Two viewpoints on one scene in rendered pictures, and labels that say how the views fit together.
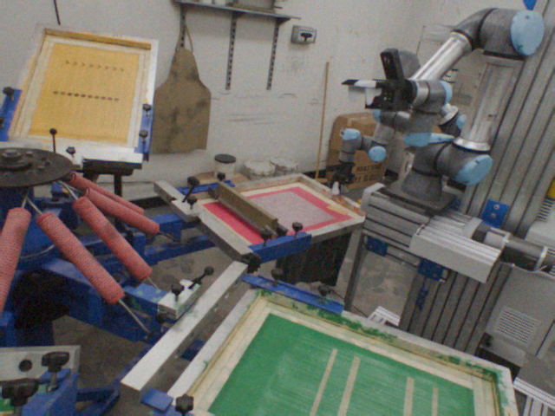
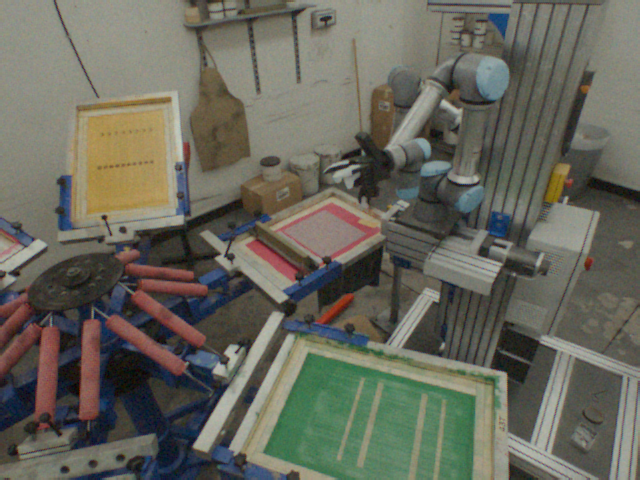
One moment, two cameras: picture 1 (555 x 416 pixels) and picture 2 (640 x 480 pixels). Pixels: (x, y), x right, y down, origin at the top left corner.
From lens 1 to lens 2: 0.44 m
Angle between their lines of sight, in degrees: 12
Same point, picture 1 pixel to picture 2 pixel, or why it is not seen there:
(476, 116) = (462, 155)
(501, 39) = (470, 88)
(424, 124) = (410, 181)
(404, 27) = not seen: outside the picture
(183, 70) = (212, 89)
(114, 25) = (137, 65)
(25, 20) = (60, 85)
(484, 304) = (502, 296)
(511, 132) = (503, 151)
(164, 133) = (208, 152)
